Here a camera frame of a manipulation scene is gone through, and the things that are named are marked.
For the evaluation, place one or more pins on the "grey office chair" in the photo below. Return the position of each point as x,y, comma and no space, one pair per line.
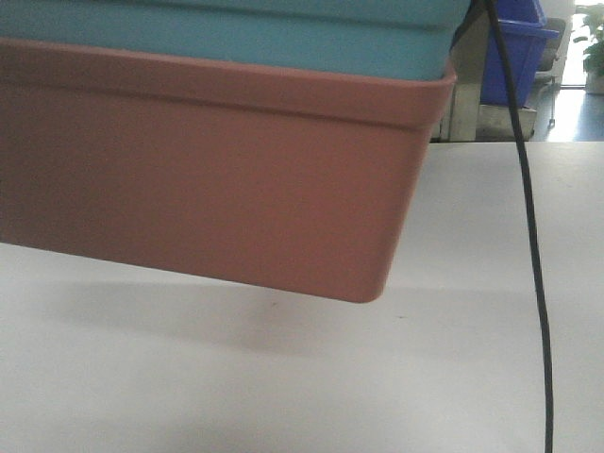
545,75

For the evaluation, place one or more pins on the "steel shelf rack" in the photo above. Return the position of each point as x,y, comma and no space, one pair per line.
466,118

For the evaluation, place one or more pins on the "pink plastic box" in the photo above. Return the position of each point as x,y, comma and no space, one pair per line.
281,178

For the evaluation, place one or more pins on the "green potted plant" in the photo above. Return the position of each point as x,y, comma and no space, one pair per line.
592,57

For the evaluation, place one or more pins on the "large blue storage bin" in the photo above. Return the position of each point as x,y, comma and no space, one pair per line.
523,29

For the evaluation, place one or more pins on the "light blue plastic box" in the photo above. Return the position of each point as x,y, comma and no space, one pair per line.
394,39

